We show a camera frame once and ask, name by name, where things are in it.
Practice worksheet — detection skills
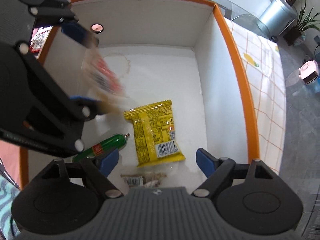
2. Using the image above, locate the clear bag of braised snacks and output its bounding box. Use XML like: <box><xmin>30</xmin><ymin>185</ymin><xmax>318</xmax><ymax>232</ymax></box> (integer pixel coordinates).
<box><xmin>81</xmin><ymin>36</ymin><xmax>136</xmax><ymax>114</ymax></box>

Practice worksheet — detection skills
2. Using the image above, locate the yellow snack packet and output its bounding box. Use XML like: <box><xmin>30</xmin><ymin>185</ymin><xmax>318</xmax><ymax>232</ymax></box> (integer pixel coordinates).
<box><xmin>124</xmin><ymin>100</ymin><xmax>185</xmax><ymax>167</ymax></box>

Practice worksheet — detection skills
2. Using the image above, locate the red and silver snack bag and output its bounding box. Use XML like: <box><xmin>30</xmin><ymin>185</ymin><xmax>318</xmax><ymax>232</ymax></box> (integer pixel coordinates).
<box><xmin>29</xmin><ymin>27</ymin><xmax>52</xmax><ymax>54</ymax></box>

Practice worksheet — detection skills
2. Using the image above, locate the green sausage stick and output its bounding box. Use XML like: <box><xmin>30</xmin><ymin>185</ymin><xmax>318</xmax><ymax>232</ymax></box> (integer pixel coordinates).
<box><xmin>72</xmin><ymin>133</ymin><xmax>130</xmax><ymax>163</ymax></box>

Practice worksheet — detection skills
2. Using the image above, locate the pink restaurant placemat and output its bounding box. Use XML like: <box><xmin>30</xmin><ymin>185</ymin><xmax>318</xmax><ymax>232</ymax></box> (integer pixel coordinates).
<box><xmin>0</xmin><ymin>141</ymin><xmax>22</xmax><ymax>188</ymax></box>

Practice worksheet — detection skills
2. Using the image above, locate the small brown snack packet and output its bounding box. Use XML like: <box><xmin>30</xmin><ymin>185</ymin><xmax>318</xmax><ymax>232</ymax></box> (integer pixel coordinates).
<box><xmin>120</xmin><ymin>172</ymin><xmax>167</xmax><ymax>187</ymax></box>

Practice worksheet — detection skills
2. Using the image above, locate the orange cardboard box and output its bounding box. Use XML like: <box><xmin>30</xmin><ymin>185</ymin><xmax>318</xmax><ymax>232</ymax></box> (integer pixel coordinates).
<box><xmin>19</xmin><ymin>0</ymin><xmax>261</xmax><ymax>190</ymax></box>

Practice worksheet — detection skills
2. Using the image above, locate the white checkered tablecloth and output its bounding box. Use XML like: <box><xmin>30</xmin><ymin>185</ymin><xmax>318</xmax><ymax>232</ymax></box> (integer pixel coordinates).
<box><xmin>226</xmin><ymin>19</ymin><xmax>286</xmax><ymax>174</ymax></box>

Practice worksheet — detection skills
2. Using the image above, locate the pink small appliance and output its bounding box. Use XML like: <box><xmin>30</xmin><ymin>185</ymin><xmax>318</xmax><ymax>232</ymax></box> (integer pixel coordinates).
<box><xmin>298</xmin><ymin>60</ymin><xmax>319</xmax><ymax>85</ymax></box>

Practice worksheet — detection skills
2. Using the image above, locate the potted green plant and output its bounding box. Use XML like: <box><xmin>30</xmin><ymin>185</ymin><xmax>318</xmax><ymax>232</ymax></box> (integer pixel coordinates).
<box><xmin>283</xmin><ymin>0</ymin><xmax>319</xmax><ymax>46</ymax></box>

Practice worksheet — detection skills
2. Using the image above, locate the silver trash can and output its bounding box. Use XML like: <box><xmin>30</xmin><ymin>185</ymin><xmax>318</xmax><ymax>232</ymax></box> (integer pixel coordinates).
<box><xmin>259</xmin><ymin>0</ymin><xmax>297</xmax><ymax>36</ymax></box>

